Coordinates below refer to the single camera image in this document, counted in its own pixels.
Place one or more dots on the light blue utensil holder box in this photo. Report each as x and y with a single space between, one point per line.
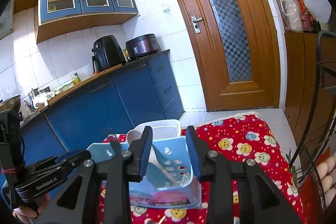
156 191

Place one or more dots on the black metal wire rack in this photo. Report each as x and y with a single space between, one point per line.
310 111

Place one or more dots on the person's left hand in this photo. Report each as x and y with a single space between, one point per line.
26 214

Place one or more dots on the white plastic bag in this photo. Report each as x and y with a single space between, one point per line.
291 14

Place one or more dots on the silver door handle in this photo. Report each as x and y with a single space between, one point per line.
195 21

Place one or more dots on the wooden side cabinet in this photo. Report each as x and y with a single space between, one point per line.
301 60

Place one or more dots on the red floral tablecloth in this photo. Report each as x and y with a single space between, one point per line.
238 138

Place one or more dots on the white plastic container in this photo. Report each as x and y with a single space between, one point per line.
162 129

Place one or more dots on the black air fryer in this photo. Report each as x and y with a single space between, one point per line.
107 53

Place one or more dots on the dark rice cooker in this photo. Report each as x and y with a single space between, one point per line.
142 46

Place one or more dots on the wooden door with glass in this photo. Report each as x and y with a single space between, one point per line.
236 52

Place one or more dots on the white egg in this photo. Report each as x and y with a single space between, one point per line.
327 182
322 170

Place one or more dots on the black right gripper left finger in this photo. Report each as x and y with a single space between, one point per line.
78 199

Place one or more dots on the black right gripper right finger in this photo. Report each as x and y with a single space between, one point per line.
260 200

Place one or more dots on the blue lower kitchen cabinets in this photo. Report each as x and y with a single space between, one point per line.
142 91

